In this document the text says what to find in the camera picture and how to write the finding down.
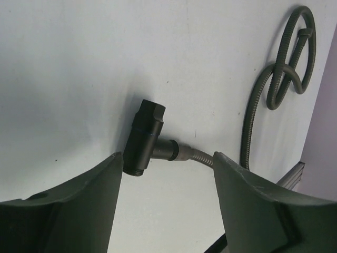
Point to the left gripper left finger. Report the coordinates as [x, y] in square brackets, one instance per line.
[75, 216]

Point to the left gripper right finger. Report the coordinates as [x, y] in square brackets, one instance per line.
[260, 216]

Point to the black T-shaped connector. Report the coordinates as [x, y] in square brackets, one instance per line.
[144, 143]

